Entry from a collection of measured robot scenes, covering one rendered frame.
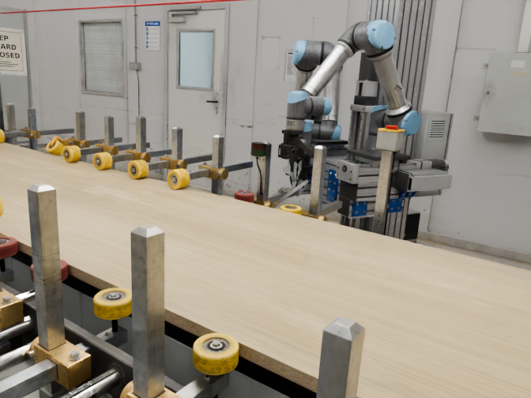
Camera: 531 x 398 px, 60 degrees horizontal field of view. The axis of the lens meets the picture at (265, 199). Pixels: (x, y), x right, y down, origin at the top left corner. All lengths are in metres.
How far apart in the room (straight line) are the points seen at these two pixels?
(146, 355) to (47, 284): 0.28
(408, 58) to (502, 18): 1.81
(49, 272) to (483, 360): 0.80
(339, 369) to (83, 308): 0.89
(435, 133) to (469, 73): 1.63
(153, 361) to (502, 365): 0.60
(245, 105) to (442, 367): 4.50
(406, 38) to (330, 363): 2.19
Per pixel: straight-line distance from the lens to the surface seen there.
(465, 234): 4.43
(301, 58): 2.35
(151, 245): 0.68
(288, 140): 1.88
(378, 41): 2.01
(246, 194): 1.84
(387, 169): 1.62
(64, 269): 1.19
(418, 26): 2.62
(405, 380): 0.83
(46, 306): 0.97
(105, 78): 6.83
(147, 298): 0.71
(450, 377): 0.87
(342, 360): 0.53
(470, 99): 4.27
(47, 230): 0.92
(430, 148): 2.71
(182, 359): 1.07
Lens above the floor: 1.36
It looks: 15 degrees down
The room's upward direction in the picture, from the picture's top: 3 degrees clockwise
